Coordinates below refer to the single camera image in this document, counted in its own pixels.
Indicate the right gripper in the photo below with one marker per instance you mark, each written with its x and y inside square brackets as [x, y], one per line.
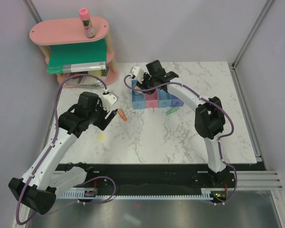
[142, 85]

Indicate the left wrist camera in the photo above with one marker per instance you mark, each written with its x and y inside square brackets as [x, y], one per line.
[108, 100]

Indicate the white cable duct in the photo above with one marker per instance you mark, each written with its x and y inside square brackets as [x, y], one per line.
[89, 194]

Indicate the green book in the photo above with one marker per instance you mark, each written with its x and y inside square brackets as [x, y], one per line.
[79, 57]

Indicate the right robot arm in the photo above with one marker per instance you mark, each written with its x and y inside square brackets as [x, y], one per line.
[209, 118]

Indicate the light blue bin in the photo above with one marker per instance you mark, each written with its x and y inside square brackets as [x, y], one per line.
[164, 99]
[138, 100]

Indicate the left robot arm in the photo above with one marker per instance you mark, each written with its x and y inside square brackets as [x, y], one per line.
[38, 188]

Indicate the aluminium frame post right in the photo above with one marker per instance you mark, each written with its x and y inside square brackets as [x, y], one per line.
[253, 31]

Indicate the yellow cup on shelf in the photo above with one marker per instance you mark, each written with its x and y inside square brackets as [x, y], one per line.
[97, 73]

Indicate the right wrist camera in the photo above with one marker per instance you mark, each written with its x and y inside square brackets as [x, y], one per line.
[138, 73]

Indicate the orange highlighter marker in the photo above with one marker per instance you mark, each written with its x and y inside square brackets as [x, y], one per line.
[122, 115]

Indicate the dark blue plastic bin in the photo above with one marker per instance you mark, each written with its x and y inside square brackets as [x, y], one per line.
[176, 101]

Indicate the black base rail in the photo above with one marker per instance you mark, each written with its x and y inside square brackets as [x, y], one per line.
[157, 179]

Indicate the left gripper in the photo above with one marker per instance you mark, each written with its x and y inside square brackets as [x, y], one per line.
[103, 122]

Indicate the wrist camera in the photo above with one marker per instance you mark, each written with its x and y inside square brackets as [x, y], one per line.
[108, 100]
[138, 73]

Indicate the pink wooden shelf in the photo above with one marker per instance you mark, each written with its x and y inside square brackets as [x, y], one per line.
[70, 31]

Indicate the pink capped bottle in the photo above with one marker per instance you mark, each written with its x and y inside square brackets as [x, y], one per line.
[87, 24]

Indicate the aluminium frame post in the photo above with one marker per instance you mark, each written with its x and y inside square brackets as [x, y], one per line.
[33, 10]
[253, 31]

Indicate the green eraser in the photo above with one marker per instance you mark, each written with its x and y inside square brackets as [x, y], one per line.
[172, 110]

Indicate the aluminium frame post left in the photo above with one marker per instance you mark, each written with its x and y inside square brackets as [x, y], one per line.
[33, 10]

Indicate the pink plastic bin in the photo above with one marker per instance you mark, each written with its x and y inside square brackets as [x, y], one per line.
[151, 100]

